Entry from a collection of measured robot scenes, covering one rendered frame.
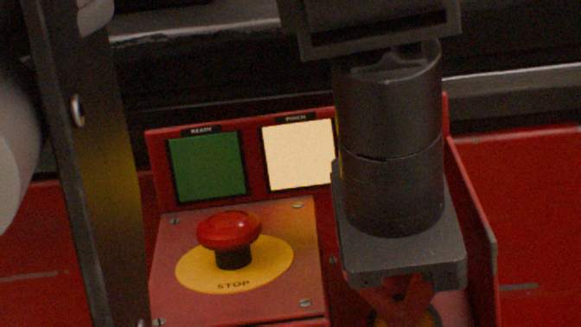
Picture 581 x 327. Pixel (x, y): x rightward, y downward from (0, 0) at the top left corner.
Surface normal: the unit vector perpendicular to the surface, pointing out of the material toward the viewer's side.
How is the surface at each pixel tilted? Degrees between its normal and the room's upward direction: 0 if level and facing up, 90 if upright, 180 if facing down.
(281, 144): 90
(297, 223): 0
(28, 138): 85
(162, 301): 0
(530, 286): 90
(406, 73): 15
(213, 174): 90
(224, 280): 0
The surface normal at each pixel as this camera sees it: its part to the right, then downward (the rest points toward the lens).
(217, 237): -0.30, -0.55
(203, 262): -0.13, -0.91
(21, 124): 0.92, -0.37
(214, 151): 0.03, 0.39
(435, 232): -0.11, -0.78
